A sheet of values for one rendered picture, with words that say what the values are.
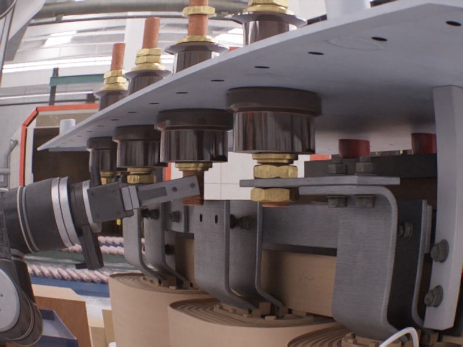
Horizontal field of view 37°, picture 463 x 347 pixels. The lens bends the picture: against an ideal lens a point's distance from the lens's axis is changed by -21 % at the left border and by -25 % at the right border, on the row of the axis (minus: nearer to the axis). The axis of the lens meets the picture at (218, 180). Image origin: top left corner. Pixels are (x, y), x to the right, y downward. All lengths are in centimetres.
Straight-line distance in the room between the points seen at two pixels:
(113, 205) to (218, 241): 15
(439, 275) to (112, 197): 56
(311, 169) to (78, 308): 96
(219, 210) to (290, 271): 13
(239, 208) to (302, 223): 19
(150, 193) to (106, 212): 7
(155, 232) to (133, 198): 46
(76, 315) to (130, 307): 84
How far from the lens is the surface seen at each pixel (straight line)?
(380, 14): 43
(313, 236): 99
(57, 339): 170
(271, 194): 90
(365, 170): 72
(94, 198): 112
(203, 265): 119
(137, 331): 151
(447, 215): 73
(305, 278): 111
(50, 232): 115
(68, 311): 233
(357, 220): 78
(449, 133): 73
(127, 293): 151
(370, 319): 75
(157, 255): 158
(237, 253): 120
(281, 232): 108
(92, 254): 116
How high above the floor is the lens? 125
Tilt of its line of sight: 1 degrees up
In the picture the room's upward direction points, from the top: straight up
